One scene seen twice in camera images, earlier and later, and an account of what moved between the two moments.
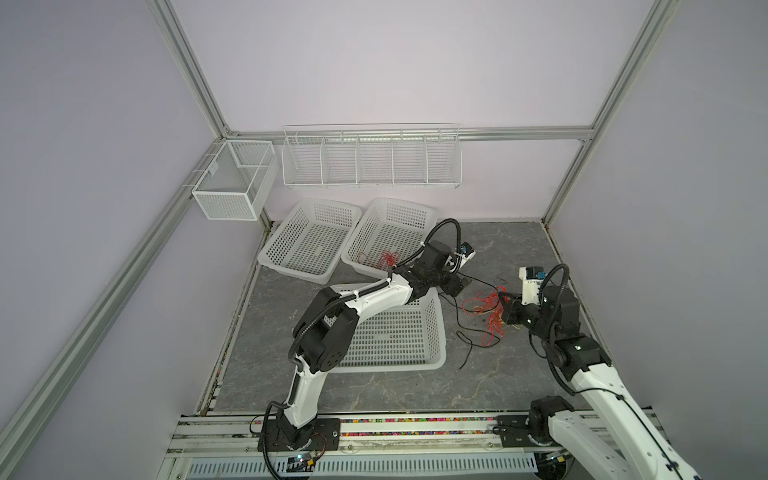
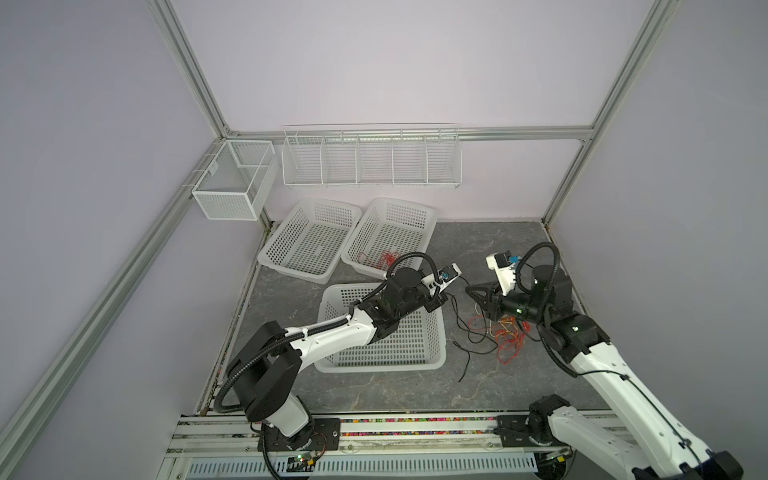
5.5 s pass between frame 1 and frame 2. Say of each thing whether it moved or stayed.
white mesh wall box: stayed
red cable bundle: moved
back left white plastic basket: stayed
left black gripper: moved
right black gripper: stayed
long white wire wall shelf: stayed
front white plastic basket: stayed
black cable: moved
